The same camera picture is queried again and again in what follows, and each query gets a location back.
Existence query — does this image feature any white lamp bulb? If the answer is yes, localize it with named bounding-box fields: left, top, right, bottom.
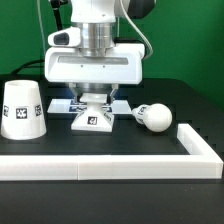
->
left=132, top=103, right=172, bottom=132

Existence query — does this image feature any white lamp shade cone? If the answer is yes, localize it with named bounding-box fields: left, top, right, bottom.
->
left=1, top=80, right=46, bottom=140

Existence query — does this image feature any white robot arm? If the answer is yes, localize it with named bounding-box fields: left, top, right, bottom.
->
left=45, top=0, right=156, bottom=102

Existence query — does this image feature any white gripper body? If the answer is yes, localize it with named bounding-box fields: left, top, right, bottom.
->
left=45, top=27, right=145, bottom=84

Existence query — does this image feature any white L-shaped fence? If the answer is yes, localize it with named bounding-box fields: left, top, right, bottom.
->
left=0, top=124, right=223, bottom=181

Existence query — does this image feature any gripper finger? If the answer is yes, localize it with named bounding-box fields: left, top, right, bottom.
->
left=69, top=83, right=81, bottom=102
left=107, top=84, right=119, bottom=104

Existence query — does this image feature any white lamp base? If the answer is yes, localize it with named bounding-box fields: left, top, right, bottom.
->
left=71, top=93, right=114, bottom=132

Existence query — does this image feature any white marker tag sheet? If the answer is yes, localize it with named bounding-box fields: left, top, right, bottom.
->
left=48, top=99, right=132, bottom=115

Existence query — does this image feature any black cable bundle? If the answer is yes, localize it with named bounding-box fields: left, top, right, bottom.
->
left=10, top=59, right=46, bottom=76

